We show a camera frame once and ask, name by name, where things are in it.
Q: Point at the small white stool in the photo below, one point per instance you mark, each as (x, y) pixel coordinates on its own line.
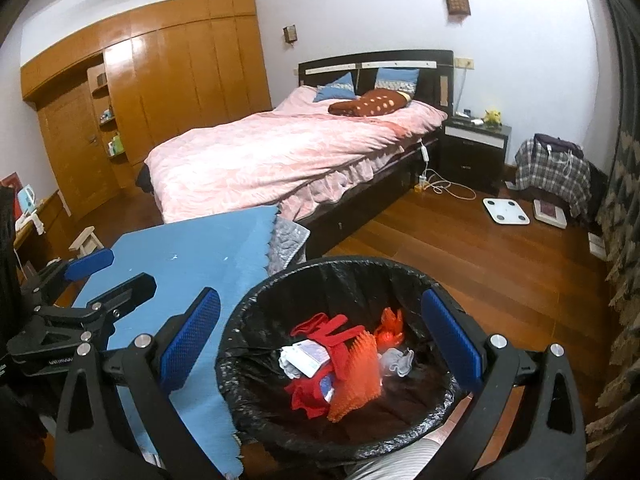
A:
(86, 243)

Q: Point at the wall power socket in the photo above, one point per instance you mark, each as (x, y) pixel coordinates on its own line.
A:
(464, 63)

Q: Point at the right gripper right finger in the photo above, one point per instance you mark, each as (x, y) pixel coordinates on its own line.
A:
(547, 437)

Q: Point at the blue pillow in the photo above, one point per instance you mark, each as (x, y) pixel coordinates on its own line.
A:
(341, 89)
(402, 80)

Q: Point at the red plastic scrap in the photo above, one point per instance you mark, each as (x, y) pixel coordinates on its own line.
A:
(314, 395)

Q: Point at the left wall lamp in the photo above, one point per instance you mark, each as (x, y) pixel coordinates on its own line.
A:
(290, 34)

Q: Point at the grey quilted pad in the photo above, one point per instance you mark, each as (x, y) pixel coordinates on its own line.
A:
(287, 246)

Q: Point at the black nightstand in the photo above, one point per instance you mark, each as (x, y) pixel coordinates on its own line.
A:
(473, 155)

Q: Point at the plaid cloth on chair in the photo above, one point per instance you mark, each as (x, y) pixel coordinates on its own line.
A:
(557, 167)

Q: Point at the black trash bin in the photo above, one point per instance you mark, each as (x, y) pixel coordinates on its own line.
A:
(253, 385)

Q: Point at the wall lamp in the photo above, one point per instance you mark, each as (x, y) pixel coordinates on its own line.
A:
(458, 7)
(290, 34)

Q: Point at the yellow plush toy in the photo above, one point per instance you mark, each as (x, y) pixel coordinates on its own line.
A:
(492, 118)

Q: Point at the white tissue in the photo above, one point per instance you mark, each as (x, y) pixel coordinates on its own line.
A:
(303, 359)

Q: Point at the wooden wardrobe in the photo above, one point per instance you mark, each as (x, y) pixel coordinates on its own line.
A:
(105, 96)

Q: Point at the pink sock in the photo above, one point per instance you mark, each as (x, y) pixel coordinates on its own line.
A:
(394, 362)

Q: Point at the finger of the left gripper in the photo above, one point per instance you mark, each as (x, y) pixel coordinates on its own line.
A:
(115, 297)
(47, 285)

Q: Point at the light blue electric kettle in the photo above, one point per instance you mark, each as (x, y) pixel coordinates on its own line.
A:
(27, 200)

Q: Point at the wooden side desk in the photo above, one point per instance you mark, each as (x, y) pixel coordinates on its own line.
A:
(33, 251)

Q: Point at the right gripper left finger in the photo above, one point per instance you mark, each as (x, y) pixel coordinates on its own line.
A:
(116, 420)

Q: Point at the right blue pillow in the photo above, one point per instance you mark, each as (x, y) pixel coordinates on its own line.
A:
(402, 80)

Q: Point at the right wall lamp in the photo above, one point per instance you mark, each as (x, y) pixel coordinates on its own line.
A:
(458, 7)

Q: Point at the dark red dotted pillow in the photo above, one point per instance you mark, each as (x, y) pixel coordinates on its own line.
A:
(374, 103)

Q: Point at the bed with pink duvet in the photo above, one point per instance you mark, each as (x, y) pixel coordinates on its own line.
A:
(331, 174)

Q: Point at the white bathroom scale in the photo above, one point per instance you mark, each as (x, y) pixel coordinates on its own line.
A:
(505, 212)

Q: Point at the left blue pillow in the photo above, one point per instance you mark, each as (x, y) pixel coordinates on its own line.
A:
(341, 89)

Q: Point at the orange foam net sleeve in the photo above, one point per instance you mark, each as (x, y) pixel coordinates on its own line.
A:
(362, 382)

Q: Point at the red white floor scale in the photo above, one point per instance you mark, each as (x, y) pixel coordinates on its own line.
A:
(549, 214)

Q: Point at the dark patterned curtain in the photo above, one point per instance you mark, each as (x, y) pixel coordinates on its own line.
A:
(613, 440)

